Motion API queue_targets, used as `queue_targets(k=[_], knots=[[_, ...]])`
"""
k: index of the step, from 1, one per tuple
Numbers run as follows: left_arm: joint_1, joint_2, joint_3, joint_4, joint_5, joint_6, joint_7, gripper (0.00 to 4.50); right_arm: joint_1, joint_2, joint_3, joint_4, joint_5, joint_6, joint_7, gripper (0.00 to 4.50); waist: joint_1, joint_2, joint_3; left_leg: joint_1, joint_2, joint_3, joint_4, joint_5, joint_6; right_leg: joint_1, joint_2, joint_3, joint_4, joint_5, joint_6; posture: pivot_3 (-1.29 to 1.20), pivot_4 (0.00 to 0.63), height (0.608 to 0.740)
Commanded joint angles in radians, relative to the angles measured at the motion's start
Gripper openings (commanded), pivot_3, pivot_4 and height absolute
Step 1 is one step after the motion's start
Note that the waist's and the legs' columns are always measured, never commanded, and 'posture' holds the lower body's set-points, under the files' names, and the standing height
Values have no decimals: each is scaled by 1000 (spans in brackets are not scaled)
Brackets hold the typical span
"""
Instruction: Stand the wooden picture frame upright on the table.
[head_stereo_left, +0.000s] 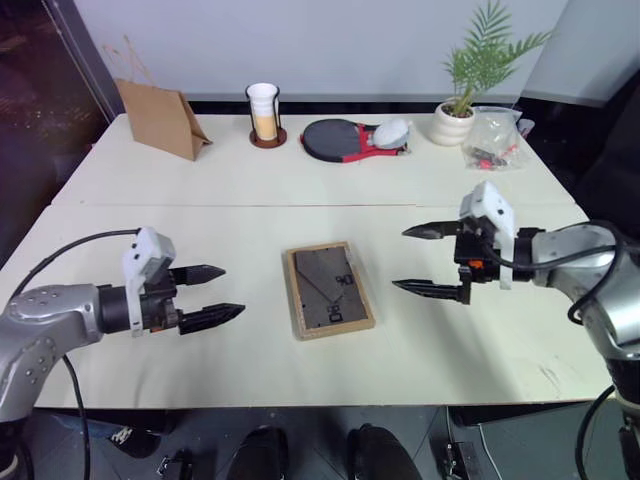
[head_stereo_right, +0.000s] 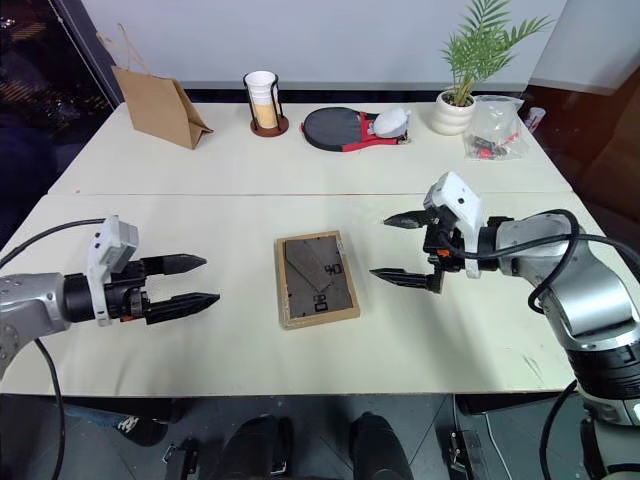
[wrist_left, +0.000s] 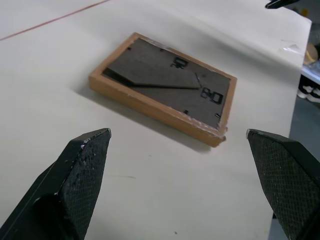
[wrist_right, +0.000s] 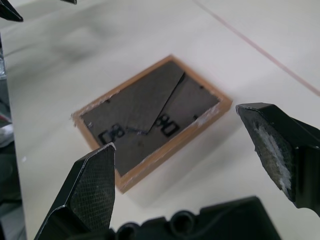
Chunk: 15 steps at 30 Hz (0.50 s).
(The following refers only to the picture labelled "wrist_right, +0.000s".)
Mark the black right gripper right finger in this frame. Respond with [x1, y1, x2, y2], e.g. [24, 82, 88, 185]
[235, 101, 320, 214]

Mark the wooden tray with dark panels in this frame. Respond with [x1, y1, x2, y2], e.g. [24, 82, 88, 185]
[71, 54, 234, 195]

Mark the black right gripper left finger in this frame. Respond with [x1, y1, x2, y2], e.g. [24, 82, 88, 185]
[33, 142, 117, 240]

